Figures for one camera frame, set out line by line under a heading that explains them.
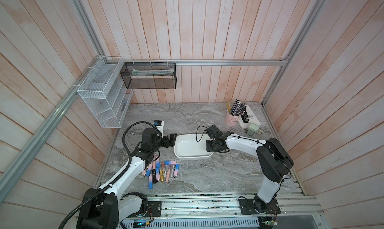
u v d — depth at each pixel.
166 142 0.74
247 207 0.73
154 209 0.73
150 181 0.81
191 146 0.98
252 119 1.10
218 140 0.70
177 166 0.87
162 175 0.84
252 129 0.98
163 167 0.86
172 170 0.86
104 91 0.69
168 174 0.84
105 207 0.40
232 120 1.00
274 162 0.49
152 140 0.64
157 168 0.86
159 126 0.73
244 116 1.06
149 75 1.04
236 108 1.03
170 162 0.88
